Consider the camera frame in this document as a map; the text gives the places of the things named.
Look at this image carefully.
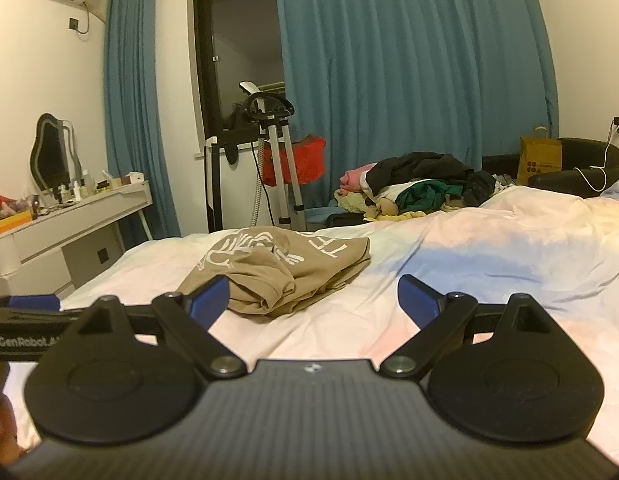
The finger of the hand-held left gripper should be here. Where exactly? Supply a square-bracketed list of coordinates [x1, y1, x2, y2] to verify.
[0, 294, 63, 317]

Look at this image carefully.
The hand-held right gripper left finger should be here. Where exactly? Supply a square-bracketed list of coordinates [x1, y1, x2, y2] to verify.
[64, 275, 248, 378]

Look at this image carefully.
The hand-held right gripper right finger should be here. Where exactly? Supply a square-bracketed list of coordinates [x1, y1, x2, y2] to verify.
[379, 275, 565, 378]

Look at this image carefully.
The tan printed t-shirt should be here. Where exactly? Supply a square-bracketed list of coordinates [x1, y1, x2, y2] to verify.
[176, 226, 373, 319]

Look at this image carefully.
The pile of mixed clothes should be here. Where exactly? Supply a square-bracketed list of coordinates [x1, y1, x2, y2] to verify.
[333, 152, 498, 224]

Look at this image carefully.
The person's left hand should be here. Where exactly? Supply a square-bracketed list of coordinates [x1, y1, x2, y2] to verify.
[0, 394, 19, 467]

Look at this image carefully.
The white vanity desk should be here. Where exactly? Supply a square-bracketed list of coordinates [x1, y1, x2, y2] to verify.
[0, 180, 155, 302]

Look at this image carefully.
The yellow box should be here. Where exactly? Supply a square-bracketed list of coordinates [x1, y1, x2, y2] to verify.
[0, 210, 33, 238]

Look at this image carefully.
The pastel tie-dye duvet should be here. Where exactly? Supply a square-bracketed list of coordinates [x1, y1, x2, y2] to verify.
[4, 182, 619, 466]

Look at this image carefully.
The group of cosmetic bottles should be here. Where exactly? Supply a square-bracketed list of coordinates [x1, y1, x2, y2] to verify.
[0, 170, 150, 222]

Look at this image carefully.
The wavy black-framed mirror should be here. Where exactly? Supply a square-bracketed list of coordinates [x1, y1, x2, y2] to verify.
[29, 113, 85, 197]

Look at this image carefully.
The red laundry bag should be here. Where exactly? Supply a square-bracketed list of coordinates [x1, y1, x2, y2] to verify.
[261, 133, 327, 187]

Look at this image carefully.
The narrow blue curtain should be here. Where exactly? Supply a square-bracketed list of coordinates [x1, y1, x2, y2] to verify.
[103, 0, 183, 252]

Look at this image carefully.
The yellow paper bag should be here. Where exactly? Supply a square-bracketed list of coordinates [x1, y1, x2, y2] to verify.
[516, 127, 563, 187]

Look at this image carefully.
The garment steamer on stand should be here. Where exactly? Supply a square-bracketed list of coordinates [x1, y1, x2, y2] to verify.
[238, 80, 308, 232]

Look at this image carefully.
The black armchair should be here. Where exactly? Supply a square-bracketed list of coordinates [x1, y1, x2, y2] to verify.
[481, 137, 619, 194]

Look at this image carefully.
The wide blue curtain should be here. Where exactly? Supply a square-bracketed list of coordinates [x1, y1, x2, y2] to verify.
[272, 0, 560, 212]

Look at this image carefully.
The dark window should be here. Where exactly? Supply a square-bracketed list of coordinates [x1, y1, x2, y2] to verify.
[192, 0, 286, 144]

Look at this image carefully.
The white charging cable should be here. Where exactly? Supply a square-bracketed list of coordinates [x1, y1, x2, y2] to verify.
[573, 120, 619, 194]

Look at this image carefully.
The wall socket with grey cable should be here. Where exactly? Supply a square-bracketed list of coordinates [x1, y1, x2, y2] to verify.
[67, 7, 91, 36]

